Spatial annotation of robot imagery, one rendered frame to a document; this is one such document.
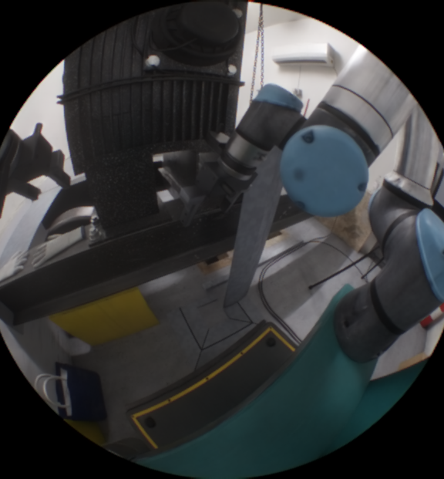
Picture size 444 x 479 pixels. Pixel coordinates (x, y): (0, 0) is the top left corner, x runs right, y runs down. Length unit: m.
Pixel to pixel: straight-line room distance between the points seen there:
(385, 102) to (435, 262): 0.17
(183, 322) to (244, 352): 0.48
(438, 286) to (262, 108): 0.33
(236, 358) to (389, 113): 0.70
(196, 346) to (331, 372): 0.78
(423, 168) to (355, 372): 0.34
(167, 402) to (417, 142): 0.88
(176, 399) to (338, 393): 0.50
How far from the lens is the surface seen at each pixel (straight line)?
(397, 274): 0.26
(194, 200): 0.31
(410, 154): 0.34
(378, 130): 0.16
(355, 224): 2.06
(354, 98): 0.16
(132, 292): 0.72
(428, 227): 0.25
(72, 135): 0.49
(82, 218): 0.88
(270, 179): 0.54
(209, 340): 0.98
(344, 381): 0.32
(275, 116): 0.28
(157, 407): 0.68
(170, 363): 0.99
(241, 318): 1.05
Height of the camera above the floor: 0.97
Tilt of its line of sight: 41 degrees down
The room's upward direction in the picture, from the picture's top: 6 degrees clockwise
